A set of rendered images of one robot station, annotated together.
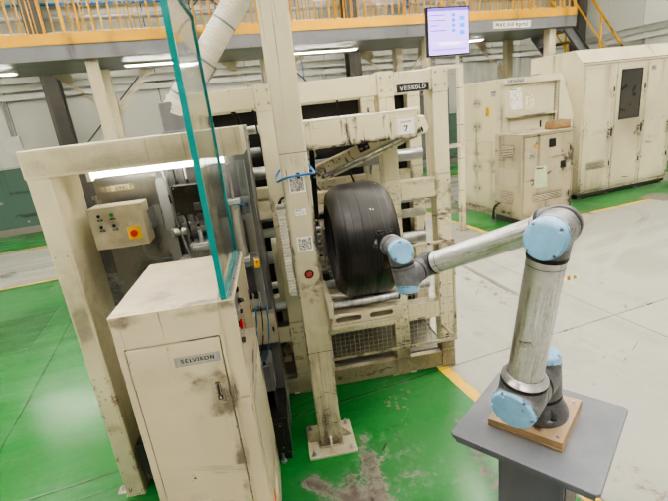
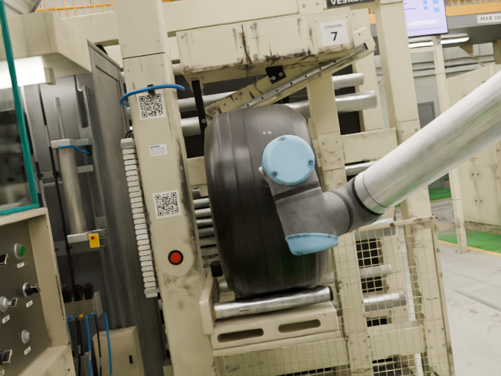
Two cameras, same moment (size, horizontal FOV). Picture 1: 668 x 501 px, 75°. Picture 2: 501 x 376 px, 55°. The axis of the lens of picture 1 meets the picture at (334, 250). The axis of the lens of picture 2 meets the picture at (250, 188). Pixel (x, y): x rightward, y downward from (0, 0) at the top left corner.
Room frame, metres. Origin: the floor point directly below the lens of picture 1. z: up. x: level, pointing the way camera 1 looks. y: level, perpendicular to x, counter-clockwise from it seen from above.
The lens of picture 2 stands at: (0.65, -0.26, 1.31)
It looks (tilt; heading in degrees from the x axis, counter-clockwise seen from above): 3 degrees down; 6
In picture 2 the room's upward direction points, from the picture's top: 9 degrees counter-clockwise
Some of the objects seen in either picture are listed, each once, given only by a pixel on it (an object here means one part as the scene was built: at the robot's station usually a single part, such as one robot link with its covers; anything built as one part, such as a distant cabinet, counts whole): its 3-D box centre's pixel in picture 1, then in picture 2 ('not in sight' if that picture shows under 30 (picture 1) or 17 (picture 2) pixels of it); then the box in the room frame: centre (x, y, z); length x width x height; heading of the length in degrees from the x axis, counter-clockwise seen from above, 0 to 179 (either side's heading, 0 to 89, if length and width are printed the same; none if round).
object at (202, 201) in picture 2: (307, 249); (200, 236); (2.50, 0.15, 1.05); 0.20 x 0.15 x 0.30; 97
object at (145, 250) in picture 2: (287, 250); (142, 217); (2.06, 0.22, 1.19); 0.05 x 0.04 x 0.48; 7
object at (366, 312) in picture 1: (365, 311); (273, 324); (2.01, -0.12, 0.83); 0.36 x 0.09 x 0.06; 97
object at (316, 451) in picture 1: (330, 436); not in sight; (2.10, 0.14, 0.02); 0.27 x 0.27 x 0.04; 7
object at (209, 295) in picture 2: (326, 294); (211, 298); (2.13, 0.07, 0.90); 0.40 x 0.03 x 0.10; 7
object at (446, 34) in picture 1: (447, 31); (418, 10); (5.93, -1.71, 2.60); 0.60 x 0.05 x 0.55; 107
